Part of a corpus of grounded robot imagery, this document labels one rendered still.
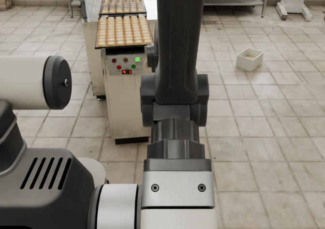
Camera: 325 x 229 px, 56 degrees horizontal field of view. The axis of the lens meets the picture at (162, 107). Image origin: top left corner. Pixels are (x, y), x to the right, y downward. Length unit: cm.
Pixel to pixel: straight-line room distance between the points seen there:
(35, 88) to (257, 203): 203
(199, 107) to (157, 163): 13
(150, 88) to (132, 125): 203
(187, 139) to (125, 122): 205
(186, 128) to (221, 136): 230
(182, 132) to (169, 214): 12
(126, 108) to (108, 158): 44
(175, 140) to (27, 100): 19
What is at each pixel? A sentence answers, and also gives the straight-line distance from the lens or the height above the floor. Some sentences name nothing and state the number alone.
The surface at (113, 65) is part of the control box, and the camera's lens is 215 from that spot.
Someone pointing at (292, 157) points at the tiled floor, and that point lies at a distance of 271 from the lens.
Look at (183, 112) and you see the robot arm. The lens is 45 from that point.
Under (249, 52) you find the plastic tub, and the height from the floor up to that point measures 10.
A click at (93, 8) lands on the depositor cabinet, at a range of 316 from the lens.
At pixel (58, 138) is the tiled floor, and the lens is 282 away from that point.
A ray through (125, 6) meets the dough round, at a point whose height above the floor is 92.
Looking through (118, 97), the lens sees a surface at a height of 49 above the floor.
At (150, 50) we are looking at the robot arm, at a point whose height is 151.
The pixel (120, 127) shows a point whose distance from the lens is 248.
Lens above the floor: 174
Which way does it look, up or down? 35 degrees down
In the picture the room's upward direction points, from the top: straight up
